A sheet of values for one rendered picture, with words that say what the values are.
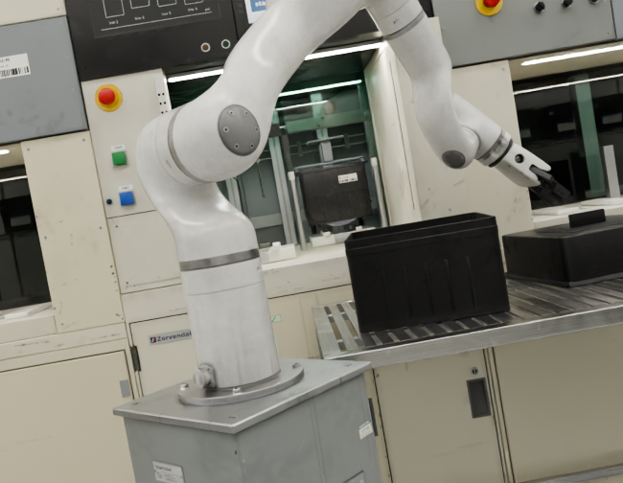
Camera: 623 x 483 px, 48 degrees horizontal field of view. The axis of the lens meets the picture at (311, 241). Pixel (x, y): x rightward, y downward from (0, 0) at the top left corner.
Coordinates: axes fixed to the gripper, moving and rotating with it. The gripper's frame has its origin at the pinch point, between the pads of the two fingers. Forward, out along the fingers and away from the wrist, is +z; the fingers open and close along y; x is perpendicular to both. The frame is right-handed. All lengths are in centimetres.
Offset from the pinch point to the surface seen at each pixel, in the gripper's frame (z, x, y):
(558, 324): -1.9, 28.4, -36.4
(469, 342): -12, 39, -35
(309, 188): -37, 21, 80
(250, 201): -48, 34, 121
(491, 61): -22.4, -25.7, 26.9
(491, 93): -18.3, -18.4, 24.4
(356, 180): -26, 11, 79
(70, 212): -86, 65, 35
